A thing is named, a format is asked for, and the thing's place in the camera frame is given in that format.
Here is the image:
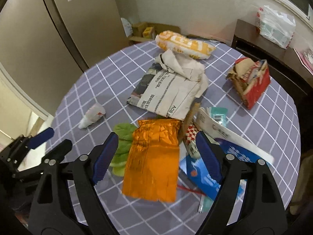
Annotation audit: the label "red checked ketchup packet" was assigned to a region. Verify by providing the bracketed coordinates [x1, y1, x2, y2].
[183, 123, 201, 160]

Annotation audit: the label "green leafy vegetable bundle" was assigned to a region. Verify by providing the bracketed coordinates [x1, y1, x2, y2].
[110, 123, 137, 177]

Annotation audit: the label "orange foil snack bag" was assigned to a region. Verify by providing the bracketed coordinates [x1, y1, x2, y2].
[122, 118, 181, 203]

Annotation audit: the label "white red sauce packet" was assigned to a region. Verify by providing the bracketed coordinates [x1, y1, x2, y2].
[78, 103, 106, 129]

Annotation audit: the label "blue white medicine box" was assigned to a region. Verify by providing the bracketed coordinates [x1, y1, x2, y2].
[179, 138, 261, 200]

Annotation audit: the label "white long carton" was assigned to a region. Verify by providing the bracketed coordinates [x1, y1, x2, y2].
[195, 107, 274, 165]

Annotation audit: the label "teal wrapper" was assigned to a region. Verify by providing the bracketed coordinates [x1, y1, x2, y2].
[206, 107, 228, 127]

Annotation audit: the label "grey checked tablecloth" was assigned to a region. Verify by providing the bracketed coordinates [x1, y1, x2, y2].
[42, 41, 300, 234]

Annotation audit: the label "folded newspaper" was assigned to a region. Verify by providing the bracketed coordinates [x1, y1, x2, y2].
[127, 50, 209, 121]

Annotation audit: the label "beige refrigerator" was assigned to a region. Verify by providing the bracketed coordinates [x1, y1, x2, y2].
[0, 0, 130, 116]

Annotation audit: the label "yellow white snack bag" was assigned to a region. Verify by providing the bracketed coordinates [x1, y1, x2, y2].
[155, 31, 216, 60]

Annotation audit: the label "dark wooden cabinet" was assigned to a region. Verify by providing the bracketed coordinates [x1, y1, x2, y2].
[231, 20, 312, 153]

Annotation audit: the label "pink papers on cabinet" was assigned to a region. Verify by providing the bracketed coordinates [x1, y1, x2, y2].
[293, 48, 313, 74]

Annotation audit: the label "small yellow box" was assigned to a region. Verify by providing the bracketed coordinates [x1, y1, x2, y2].
[143, 27, 156, 39]

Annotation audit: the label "open red cardboard box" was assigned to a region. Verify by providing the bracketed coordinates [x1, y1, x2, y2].
[128, 22, 181, 45]

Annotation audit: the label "white plastic bag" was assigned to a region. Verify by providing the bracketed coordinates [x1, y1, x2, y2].
[257, 5, 296, 49]

